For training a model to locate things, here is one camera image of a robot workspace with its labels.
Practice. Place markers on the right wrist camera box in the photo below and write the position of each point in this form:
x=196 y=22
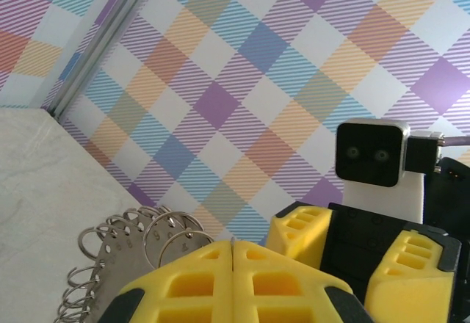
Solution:
x=367 y=150

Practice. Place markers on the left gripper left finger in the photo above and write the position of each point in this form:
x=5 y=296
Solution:
x=191 y=282

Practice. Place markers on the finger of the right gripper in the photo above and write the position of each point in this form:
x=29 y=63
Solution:
x=411 y=293
x=297 y=235

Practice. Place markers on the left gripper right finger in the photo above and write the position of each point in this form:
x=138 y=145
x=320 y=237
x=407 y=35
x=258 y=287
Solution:
x=279 y=286

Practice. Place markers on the aluminium frame post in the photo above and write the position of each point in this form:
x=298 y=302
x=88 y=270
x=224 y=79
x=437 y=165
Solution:
x=101 y=44

